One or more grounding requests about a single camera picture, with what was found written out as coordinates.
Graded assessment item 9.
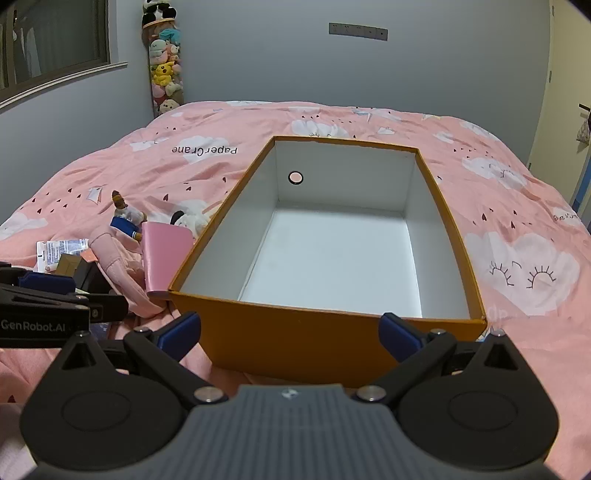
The white plush toy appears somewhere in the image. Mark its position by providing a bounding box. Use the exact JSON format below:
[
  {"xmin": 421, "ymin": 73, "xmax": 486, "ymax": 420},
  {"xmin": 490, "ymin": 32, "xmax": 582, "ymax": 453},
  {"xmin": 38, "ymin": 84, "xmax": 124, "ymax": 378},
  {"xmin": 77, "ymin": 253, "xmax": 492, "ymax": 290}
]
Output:
[{"xmin": 170, "ymin": 210, "xmax": 211, "ymax": 241}]

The pink card case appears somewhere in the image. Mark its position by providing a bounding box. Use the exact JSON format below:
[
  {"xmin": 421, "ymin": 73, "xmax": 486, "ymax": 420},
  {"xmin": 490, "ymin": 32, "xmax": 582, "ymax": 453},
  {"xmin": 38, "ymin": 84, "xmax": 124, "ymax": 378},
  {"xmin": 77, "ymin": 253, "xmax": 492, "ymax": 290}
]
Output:
[{"xmin": 141, "ymin": 221, "xmax": 195, "ymax": 297}]

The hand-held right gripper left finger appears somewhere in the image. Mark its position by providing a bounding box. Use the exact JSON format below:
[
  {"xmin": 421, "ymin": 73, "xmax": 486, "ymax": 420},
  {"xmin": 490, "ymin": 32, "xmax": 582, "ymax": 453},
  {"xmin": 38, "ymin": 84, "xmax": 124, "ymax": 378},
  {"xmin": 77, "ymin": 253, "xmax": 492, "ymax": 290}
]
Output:
[{"xmin": 54, "ymin": 312, "xmax": 228, "ymax": 408}]

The hanging small bag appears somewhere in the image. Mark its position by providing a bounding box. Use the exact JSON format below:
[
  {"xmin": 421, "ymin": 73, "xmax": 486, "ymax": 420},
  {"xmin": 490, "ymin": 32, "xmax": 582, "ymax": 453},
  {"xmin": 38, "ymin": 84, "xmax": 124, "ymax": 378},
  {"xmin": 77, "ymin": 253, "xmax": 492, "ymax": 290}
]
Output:
[{"xmin": 575, "ymin": 104, "xmax": 591, "ymax": 145}]

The white printed packet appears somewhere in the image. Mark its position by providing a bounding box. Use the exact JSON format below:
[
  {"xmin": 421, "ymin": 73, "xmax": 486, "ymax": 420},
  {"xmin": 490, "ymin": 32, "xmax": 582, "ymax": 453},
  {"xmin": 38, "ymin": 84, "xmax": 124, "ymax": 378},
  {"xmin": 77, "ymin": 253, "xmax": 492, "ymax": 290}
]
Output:
[{"xmin": 35, "ymin": 238, "xmax": 90, "ymax": 273}]

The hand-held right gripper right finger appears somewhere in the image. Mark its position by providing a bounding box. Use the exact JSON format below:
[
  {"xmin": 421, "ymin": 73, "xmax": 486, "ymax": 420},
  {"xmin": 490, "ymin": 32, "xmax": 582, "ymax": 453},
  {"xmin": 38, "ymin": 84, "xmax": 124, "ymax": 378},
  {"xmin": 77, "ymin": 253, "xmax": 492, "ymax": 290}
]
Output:
[{"xmin": 355, "ymin": 312, "xmax": 533, "ymax": 408}]

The tan small box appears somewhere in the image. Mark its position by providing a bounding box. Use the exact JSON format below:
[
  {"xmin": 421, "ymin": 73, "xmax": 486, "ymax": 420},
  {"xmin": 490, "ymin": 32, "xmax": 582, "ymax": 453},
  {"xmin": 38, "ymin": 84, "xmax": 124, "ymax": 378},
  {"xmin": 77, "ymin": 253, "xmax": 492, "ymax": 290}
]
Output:
[{"xmin": 54, "ymin": 252, "xmax": 88, "ymax": 274}]

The wall socket strip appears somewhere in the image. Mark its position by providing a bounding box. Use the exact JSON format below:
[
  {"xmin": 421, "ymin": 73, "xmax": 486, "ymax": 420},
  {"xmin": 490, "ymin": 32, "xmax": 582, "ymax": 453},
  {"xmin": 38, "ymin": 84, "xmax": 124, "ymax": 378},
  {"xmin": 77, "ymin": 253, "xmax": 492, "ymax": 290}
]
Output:
[{"xmin": 328, "ymin": 21, "xmax": 389, "ymax": 42}]

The white cardboard box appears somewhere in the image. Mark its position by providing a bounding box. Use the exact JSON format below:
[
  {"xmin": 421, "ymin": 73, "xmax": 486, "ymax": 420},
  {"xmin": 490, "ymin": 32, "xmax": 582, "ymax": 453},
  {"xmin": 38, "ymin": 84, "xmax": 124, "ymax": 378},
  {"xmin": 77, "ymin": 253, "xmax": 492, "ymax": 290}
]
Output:
[{"xmin": 167, "ymin": 135, "xmax": 489, "ymax": 389}]

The tube of plush toys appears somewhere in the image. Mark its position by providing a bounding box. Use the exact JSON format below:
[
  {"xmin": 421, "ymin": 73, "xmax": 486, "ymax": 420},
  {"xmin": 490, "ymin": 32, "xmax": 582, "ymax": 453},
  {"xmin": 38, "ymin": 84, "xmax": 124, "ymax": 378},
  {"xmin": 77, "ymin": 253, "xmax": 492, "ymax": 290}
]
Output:
[{"xmin": 140, "ymin": 0, "xmax": 186, "ymax": 119}]

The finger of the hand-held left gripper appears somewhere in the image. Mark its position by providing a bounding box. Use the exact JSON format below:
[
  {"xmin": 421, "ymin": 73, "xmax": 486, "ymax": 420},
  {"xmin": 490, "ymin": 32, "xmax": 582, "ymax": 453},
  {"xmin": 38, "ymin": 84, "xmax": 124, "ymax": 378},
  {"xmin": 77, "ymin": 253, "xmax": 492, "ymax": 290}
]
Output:
[
  {"xmin": 0, "ymin": 286, "xmax": 129, "ymax": 325},
  {"xmin": 0, "ymin": 261, "xmax": 76, "ymax": 295}
]

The pink fabric pouch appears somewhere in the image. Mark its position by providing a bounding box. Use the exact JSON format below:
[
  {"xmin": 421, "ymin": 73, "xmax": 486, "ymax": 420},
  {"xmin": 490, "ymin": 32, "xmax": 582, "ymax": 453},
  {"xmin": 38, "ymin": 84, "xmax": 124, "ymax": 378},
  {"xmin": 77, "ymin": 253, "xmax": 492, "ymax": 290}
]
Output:
[{"xmin": 89, "ymin": 232, "xmax": 172, "ymax": 319}]

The cream door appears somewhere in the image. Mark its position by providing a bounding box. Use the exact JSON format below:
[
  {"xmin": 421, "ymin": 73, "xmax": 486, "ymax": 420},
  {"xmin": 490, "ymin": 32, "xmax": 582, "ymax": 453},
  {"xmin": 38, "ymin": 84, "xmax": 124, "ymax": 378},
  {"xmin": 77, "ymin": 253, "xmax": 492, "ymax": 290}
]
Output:
[{"xmin": 526, "ymin": 0, "xmax": 591, "ymax": 227}]

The pink cloud print blanket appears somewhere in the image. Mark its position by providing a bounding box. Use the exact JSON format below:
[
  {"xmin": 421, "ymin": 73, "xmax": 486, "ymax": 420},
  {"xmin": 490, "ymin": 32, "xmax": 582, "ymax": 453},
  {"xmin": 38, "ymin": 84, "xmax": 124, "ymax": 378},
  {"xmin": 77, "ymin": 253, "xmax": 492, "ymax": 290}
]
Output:
[{"xmin": 0, "ymin": 99, "xmax": 591, "ymax": 480}]

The window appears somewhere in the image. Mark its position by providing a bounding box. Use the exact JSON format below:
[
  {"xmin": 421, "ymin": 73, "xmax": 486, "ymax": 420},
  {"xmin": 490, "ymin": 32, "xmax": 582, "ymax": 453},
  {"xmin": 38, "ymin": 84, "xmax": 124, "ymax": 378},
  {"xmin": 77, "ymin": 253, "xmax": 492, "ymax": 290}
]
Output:
[{"xmin": 0, "ymin": 0, "xmax": 129, "ymax": 110}]

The small toy figure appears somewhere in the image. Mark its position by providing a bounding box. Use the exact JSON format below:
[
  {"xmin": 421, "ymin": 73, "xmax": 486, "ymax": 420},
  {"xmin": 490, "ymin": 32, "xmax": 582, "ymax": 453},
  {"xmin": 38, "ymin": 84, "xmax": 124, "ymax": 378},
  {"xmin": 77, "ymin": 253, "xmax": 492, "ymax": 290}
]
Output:
[{"xmin": 109, "ymin": 189, "xmax": 149, "ymax": 242}]

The dark grey small box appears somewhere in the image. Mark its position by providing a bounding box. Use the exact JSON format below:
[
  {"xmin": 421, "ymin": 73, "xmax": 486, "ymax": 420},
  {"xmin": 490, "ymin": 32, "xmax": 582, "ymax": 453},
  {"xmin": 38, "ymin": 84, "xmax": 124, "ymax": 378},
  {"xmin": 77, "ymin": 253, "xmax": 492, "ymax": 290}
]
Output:
[{"xmin": 73, "ymin": 256, "xmax": 112, "ymax": 295}]

